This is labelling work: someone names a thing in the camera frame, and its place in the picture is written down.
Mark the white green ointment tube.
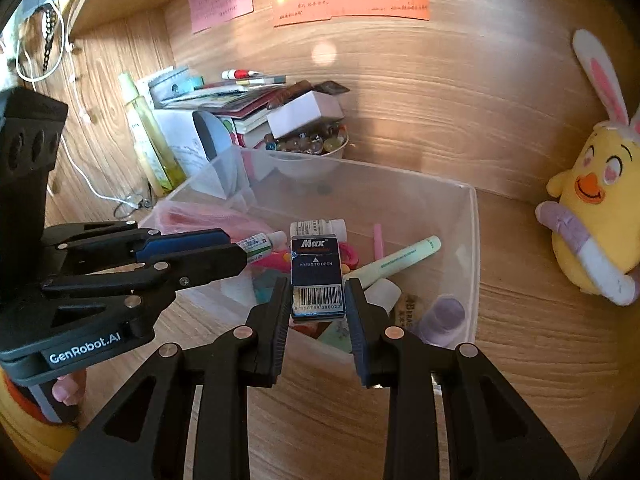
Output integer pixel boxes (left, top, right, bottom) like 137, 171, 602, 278
236, 231, 288, 264

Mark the purple cap small bottle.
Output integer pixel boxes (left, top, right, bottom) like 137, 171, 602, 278
416, 296, 466, 347

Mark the blue Max staples box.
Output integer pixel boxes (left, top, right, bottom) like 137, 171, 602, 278
291, 235, 345, 322

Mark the mint green white tube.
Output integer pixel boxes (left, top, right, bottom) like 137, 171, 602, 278
318, 318, 352, 353

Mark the pale green highlighter pen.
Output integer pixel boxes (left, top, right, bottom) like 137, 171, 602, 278
343, 235, 442, 289

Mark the clear plastic storage bin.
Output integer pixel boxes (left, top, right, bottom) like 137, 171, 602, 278
155, 148, 480, 347

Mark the person's left hand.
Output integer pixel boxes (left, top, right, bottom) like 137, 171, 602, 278
52, 370, 87, 406

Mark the pink bag in bin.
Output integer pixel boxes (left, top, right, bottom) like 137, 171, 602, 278
140, 200, 277, 252

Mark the yellow green spray bottle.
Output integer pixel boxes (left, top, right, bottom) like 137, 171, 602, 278
118, 72, 186, 196

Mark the white printed paper box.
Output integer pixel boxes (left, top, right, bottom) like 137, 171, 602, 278
153, 110, 226, 178

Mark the stack of books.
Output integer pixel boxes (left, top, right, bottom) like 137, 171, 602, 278
149, 70, 290, 136

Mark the white bowl of beads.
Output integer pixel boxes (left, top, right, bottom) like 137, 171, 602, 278
259, 122, 349, 182

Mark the red white marker pen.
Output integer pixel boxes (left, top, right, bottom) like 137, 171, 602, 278
220, 70, 262, 80

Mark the yellow chick bunny plush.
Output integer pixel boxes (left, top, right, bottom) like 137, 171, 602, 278
535, 29, 639, 307

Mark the small white cardboard box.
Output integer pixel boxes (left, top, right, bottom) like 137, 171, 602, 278
267, 91, 344, 139

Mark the white charging cable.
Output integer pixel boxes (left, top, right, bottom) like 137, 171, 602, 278
14, 0, 147, 208

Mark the wire ring on desk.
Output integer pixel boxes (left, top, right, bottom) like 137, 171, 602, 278
113, 192, 154, 219

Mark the pink paper wall note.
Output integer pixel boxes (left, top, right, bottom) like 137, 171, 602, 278
188, 0, 254, 34

